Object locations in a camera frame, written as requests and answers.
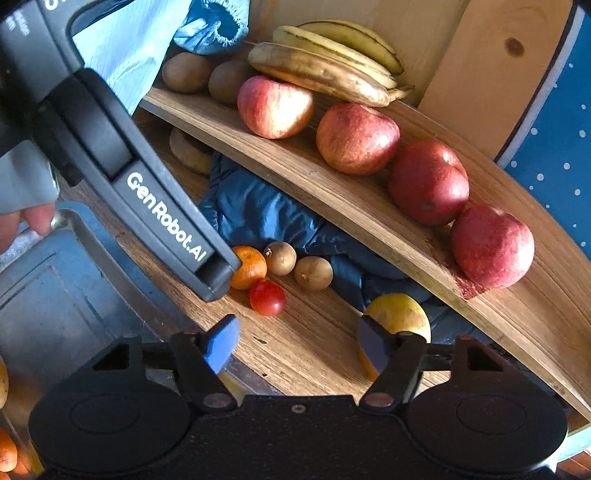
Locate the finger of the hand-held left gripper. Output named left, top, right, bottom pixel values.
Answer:
left=196, top=251, right=242, bottom=303

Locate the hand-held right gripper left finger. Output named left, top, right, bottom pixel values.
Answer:
left=88, top=315, right=242, bottom=412

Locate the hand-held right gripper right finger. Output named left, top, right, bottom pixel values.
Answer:
left=356, top=315, right=509, bottom=412

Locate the small orange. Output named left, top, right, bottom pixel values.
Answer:
left=229, top=246, right=268, bottom=291
left=0, top=428, right=19, bottom=474

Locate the red cherry tomato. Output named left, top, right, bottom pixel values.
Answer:
left=249, top=279, right=286, bottom=317

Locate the brown longan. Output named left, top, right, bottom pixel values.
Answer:
left=294, top=256, right=334, bottom=291
left=263, top=241, right=297, bottom=277

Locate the metal tray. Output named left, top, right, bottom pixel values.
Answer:
left=0, top=208, right=273, bottom=476

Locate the person's left forearm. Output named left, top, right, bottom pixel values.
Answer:
left=0, top=138, right=60, bottom=215

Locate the person's left hand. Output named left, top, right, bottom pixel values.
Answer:
left=0, top=203, right=57, bottom=256

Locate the dark blue quilted jacket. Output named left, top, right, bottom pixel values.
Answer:
left=198, top=152, right=509, bottom=344

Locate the light blue coat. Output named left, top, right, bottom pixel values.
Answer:
left=69, top=0, right=195, bottom=116

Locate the brown potato under shelf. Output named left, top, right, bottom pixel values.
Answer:
left=168, top=127, right=214, bottom=176

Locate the brown kiwi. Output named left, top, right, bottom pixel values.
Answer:
left=161, top=52, right=214, bottom=94
left=208, top=59, right=257, bottom=105

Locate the wooden shelf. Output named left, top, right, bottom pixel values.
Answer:
left=139, top=39, right=591, bottom=421

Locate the dark red apple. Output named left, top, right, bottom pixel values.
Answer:
left=451, top=204, right=535, bottom=289
left=388, top=141, right=470, bottom=227

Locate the blue elastic shoe cover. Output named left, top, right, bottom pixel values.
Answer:
left=173, top=0, right=251, bottom=56

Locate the red yellow apple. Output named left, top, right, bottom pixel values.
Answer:
left=237, top=75, right=315, bottom=140
left=316, top=102, right=401, bottom=175

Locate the brown spotted banana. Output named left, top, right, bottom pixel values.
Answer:
left=248, top=41, right=415, bottom=108

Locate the blue white dotted board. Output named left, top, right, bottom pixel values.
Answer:
left=494, top=0, right=591, bottom=278

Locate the yellow banana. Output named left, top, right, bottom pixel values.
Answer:
left=272, top=25, right=399, bottom=89
left=298, top=19, right=404, bottom=75

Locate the wooden back panel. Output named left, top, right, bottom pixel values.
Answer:
left=245, top=0, right=578, bottom=162

